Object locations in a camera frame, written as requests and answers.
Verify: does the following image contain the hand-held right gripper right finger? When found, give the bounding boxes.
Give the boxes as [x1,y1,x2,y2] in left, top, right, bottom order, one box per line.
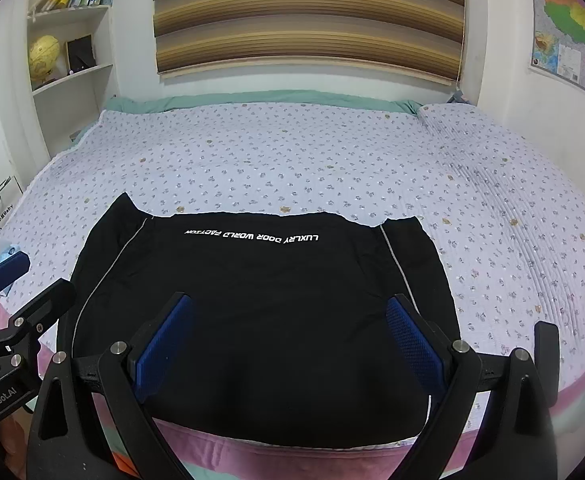
[385,294,559,480]

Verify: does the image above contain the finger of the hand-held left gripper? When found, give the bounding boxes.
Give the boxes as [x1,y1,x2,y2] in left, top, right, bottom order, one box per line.
[2,277,78,361]
[0,252,30,307]

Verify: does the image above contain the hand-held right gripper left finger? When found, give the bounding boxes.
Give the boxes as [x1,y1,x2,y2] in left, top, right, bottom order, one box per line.
[26,292,196,480]

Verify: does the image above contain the black hooded jacket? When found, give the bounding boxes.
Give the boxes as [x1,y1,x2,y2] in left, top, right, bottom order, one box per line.
[55,191,462,448]

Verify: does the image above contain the clear plastic packet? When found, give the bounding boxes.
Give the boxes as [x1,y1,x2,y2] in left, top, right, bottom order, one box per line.
[0,241,23,267]

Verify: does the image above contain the pink bed sheet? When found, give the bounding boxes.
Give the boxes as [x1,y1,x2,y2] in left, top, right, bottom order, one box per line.
[0,260,585,480]

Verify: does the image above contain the white bookshelf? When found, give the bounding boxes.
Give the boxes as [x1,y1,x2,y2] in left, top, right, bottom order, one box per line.
[25,0,116,162]

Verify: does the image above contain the yellow globe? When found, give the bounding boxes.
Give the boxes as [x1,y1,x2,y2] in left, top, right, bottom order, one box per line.
[28,35,62,84]

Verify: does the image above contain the pale floral bedspread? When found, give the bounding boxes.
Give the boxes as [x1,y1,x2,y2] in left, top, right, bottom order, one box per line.
[0,101,585,413]

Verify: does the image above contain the striped brown window blind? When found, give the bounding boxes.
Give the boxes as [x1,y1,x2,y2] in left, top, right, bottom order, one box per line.
[153,0,466,84]

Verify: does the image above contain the black picture frame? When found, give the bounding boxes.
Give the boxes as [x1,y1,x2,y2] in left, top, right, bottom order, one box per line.
[65,33,98,72]

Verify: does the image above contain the colourful wall map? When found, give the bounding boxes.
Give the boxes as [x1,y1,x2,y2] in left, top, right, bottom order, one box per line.
[526,0,585,109]

